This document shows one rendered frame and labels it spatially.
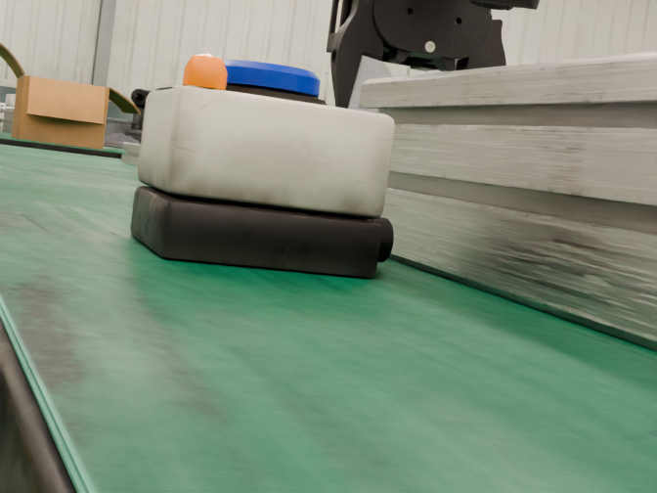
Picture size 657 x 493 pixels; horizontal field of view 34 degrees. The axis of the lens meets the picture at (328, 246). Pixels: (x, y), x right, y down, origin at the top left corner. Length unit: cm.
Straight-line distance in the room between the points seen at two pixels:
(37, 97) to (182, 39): 920
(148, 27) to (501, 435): 1154
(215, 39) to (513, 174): 1149
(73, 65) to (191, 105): 1117
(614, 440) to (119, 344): 9
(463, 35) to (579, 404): 42
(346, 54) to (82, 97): 205
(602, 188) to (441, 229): 11
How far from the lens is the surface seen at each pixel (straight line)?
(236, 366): 20
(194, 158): 36
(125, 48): 1164
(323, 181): 37
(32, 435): 16
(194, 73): 37
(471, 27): 62
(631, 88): 33
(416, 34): 60
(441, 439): 17
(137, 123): 400
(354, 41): 59
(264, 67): 39
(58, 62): 1153
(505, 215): 39
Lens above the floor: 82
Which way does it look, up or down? 4 degrees down
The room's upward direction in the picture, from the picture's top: 8 degrees clockwise
